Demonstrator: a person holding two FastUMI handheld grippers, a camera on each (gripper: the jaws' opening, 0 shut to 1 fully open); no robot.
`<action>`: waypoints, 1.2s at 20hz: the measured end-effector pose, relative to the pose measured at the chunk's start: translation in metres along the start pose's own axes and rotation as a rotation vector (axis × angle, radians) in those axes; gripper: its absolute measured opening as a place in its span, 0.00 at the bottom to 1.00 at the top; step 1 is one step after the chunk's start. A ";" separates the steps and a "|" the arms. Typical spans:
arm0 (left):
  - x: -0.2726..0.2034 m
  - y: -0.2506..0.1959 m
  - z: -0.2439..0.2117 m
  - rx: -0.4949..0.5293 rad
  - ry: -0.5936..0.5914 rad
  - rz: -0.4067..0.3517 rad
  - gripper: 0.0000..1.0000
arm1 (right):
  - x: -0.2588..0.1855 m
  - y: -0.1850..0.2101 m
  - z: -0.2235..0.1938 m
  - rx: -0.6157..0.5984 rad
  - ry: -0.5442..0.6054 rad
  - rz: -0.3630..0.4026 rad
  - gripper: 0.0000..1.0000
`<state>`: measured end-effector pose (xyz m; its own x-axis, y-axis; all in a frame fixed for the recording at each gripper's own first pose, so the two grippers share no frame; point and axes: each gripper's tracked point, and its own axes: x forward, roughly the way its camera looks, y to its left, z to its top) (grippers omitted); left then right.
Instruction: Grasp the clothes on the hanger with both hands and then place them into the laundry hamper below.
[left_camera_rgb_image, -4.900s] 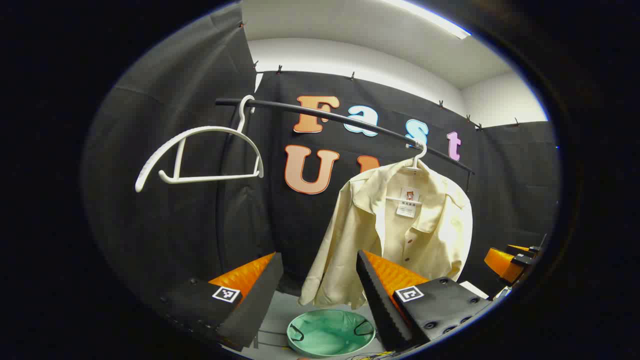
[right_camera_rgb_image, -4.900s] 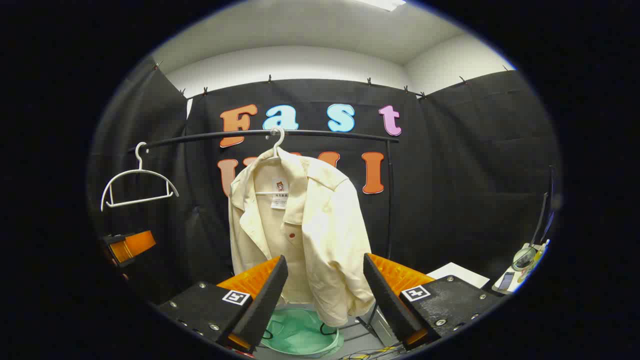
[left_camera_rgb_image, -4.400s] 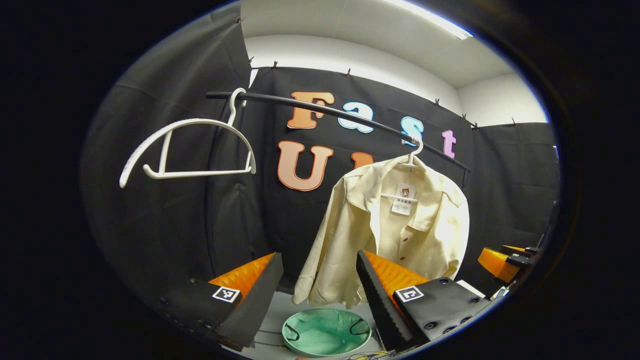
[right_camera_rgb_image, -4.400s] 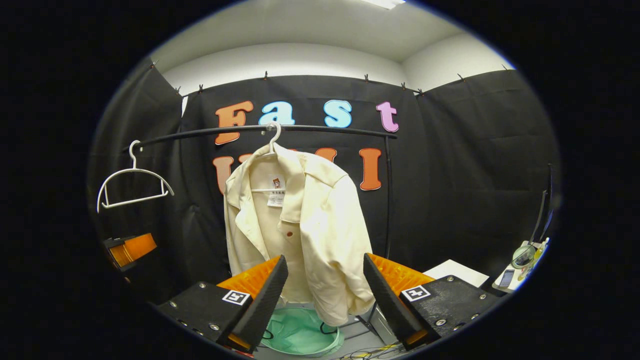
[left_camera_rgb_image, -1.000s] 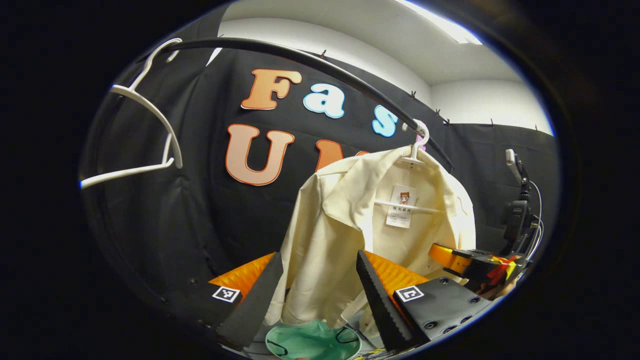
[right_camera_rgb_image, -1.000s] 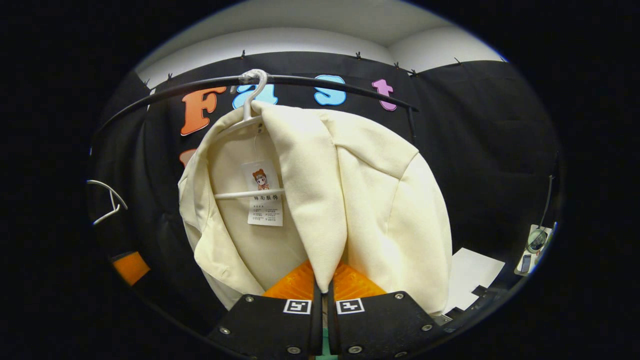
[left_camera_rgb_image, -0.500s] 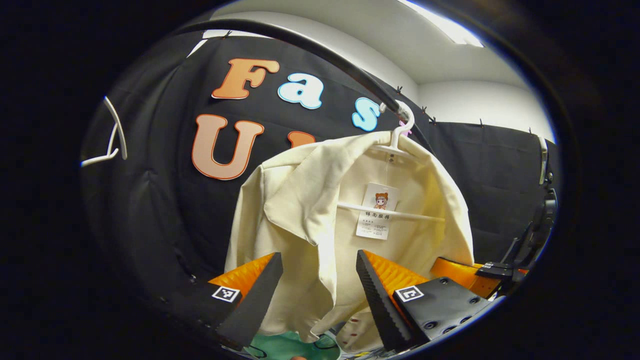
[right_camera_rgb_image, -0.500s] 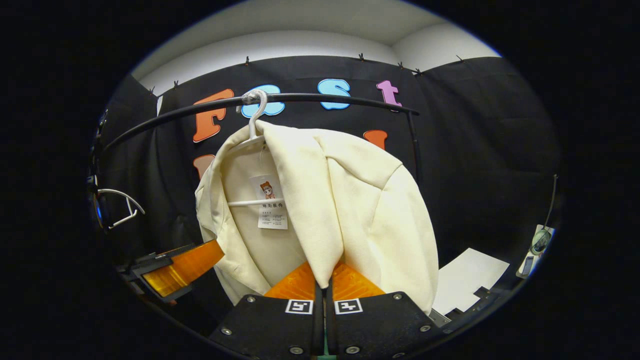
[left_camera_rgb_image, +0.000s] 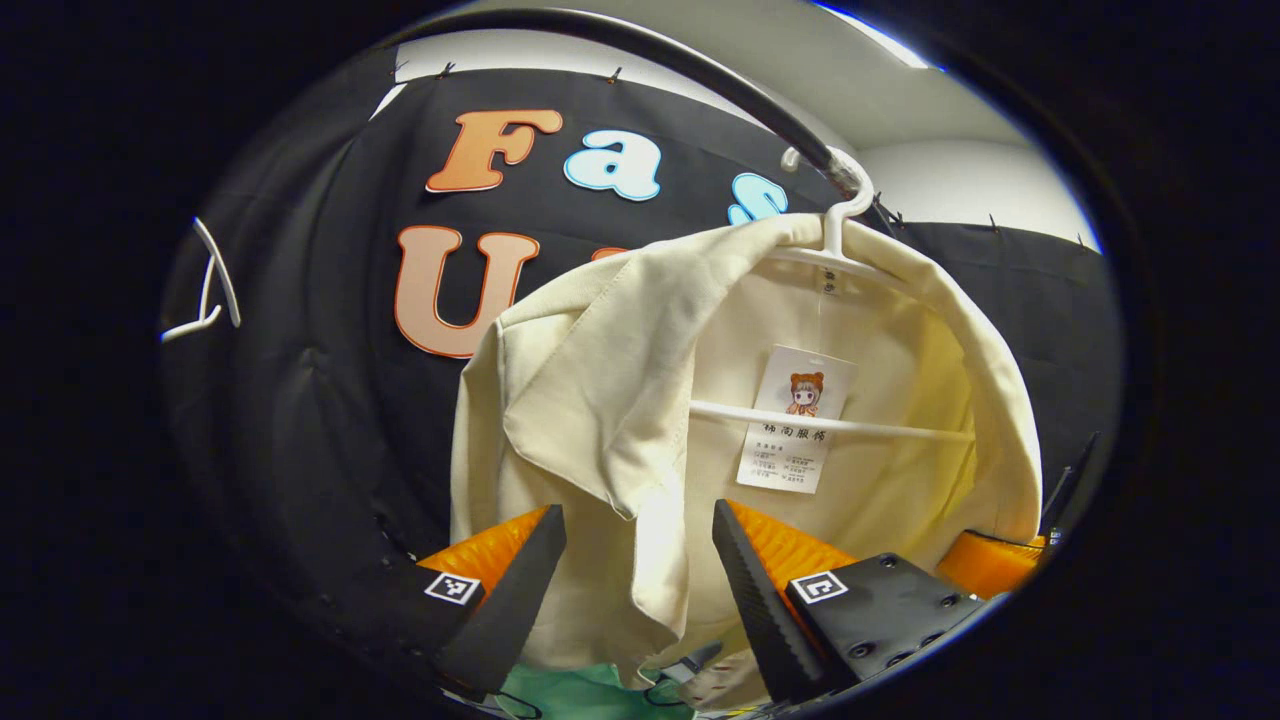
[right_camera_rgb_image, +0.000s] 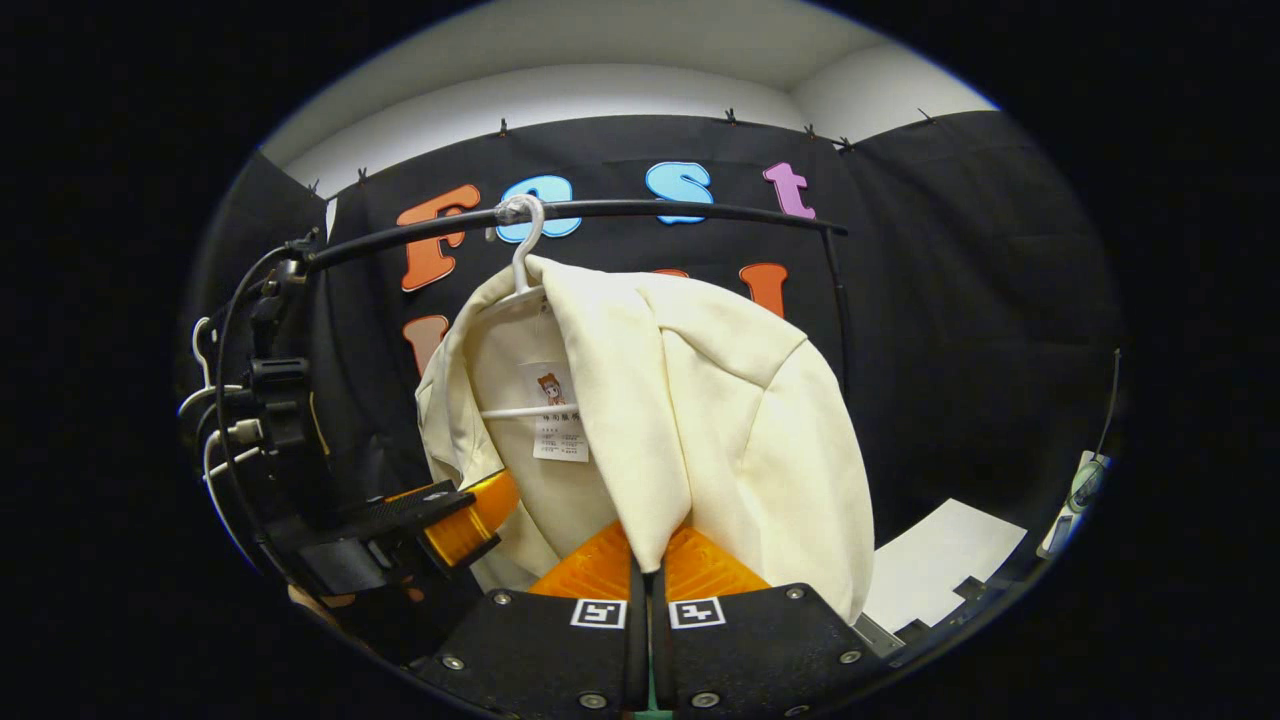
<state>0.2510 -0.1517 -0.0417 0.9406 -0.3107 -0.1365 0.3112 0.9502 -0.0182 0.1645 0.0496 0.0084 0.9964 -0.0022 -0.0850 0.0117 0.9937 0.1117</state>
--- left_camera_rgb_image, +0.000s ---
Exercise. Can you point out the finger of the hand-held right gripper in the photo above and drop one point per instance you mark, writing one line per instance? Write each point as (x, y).
(985, 565)

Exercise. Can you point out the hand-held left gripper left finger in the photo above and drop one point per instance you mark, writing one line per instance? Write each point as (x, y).
(520, 600)

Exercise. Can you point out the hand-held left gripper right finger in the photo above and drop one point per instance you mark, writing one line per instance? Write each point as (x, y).
(760, 620)

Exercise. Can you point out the green laundry hamper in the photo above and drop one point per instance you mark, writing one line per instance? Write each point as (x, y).
(570, 695)

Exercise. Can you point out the cream button shirt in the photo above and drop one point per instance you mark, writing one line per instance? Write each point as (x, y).
(600, 400)

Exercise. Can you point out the white plastic hanger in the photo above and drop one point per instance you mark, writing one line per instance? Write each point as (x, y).
(228, 295)
(835, 235)

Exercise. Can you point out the white paper hang tag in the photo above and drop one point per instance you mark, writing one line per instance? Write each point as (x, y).
(790, 460)

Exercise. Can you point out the black backdrop cloth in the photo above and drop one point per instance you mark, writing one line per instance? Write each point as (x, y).
(300, 450)

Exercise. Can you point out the black clothes rail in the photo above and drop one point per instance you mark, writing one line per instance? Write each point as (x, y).
(720, 77)

